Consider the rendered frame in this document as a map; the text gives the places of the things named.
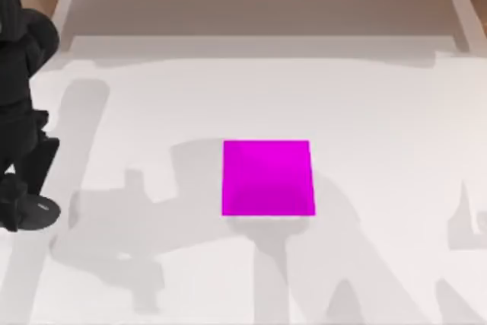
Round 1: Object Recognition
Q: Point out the black round disc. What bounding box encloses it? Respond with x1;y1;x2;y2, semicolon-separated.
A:
17;194;62;231

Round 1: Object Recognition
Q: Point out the flat magenta square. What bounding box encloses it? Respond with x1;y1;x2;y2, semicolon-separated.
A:
221;139;317;218

